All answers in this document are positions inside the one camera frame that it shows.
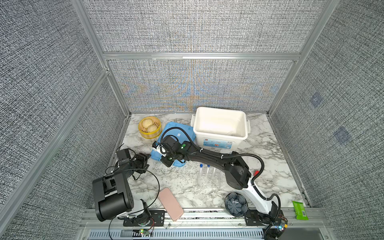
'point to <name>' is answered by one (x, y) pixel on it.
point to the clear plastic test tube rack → (209, 180)
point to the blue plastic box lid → (156, 152)
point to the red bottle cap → (256, 172)
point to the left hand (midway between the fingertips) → (150, 157)
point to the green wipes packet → (300, 211)
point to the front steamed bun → (152, 128)
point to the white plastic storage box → (219, 129)
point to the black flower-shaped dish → (235, 204)
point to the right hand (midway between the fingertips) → (163, 157)
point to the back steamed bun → (147, 122)
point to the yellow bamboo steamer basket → (143, 130)
